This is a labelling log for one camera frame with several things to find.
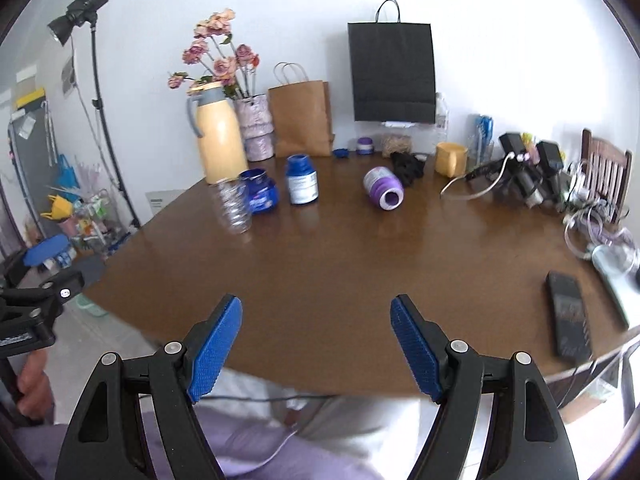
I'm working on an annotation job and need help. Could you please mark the white wall vent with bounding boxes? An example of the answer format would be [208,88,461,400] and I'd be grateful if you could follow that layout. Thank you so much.
[145,188,189,222]

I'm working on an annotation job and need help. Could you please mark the wide blue jar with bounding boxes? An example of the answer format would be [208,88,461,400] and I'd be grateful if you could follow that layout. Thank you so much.
[239,168,280,215]

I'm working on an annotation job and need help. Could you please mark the blue bottle with white label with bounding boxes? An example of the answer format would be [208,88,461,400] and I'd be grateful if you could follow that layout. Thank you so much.
[285,154,320,206]

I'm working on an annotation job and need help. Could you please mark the glass with blue pens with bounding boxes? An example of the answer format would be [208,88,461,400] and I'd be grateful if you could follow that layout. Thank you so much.
[470,113,496,167]

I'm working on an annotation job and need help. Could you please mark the clear water bottle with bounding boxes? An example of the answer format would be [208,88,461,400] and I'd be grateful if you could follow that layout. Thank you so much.
[433,92,450,144]

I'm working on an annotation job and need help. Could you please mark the black remote control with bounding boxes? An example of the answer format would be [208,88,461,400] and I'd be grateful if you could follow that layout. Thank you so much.
[545,270,594,362]

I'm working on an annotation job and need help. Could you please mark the black paper bag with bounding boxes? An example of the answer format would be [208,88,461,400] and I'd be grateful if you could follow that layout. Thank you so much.
[347,0,437,125]

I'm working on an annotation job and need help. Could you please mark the clear plastic cup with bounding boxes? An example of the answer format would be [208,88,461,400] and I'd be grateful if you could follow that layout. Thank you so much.
[216,180,252,235]

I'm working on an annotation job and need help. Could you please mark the tangle of clear cables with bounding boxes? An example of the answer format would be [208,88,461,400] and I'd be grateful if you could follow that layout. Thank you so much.
[563,199,640,262]

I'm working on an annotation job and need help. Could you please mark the white power strip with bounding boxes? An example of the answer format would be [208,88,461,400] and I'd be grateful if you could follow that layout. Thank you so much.
[592,244,640,330]

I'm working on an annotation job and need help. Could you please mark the person's left hand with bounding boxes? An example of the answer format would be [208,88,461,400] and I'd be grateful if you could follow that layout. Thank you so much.
[15,347,55,426]

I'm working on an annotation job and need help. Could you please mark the pink artificial flowers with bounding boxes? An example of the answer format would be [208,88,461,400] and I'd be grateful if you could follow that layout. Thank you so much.
[167,8,261,101]

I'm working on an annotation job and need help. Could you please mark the black electronic devices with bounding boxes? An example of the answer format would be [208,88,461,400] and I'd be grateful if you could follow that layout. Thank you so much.
[499,132,568,209]

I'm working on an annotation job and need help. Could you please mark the wooden chair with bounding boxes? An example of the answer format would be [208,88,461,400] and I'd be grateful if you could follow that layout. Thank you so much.
[580,128,634,224]

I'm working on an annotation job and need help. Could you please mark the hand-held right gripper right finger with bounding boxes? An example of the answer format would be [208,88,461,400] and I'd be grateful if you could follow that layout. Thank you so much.
[390,294,581,480]

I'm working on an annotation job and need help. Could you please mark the brown paper bag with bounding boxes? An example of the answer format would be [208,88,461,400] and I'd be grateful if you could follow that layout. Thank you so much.
[267,62,335,159]

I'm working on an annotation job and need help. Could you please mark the black light stand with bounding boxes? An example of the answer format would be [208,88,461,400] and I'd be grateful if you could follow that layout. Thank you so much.
[90,24,142,232]

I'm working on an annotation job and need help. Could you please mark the white cable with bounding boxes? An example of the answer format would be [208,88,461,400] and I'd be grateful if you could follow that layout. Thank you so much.
[439,153,517,201]

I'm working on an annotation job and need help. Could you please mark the purple white bottle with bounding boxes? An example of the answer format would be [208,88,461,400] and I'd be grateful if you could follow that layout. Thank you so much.
[363,166,405,211]

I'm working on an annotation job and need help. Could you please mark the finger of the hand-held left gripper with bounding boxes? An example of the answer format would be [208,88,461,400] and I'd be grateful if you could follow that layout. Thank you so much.
[0,255,107,312]
[1,233,71,287]

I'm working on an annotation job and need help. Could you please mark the cluttered storage shelf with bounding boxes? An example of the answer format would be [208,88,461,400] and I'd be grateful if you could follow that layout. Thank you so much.
[39,154,137,262]

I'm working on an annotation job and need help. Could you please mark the white trousers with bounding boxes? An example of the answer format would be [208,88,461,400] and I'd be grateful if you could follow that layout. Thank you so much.
[200,369,422,463]

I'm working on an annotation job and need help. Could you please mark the yellow thermos jug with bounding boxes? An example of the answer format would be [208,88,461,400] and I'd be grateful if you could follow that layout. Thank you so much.
[186,82,250,185]

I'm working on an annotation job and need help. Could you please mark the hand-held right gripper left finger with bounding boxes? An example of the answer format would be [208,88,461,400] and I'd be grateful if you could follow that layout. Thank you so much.
[54,294,244,480]

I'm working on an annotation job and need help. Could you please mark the black studio light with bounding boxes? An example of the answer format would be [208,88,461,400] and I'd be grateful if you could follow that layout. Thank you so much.
[47,0,112,47]

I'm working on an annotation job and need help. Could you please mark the yellow cup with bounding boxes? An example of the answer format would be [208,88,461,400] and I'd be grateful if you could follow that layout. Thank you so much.
[434,141,469,178]

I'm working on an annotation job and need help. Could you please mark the pink patterned vase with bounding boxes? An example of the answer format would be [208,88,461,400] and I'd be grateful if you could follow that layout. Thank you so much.
[234,93,276,162]

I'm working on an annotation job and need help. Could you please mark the lavender clothing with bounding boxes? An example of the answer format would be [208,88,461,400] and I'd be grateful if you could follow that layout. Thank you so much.
[14,399,383,480]

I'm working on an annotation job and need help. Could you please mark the dark grey board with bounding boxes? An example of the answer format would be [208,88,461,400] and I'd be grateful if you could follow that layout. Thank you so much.
[7,114,62,243]

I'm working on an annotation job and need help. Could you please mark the black cloth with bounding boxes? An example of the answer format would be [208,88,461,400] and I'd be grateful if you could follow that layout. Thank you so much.
[389,151,426,187]

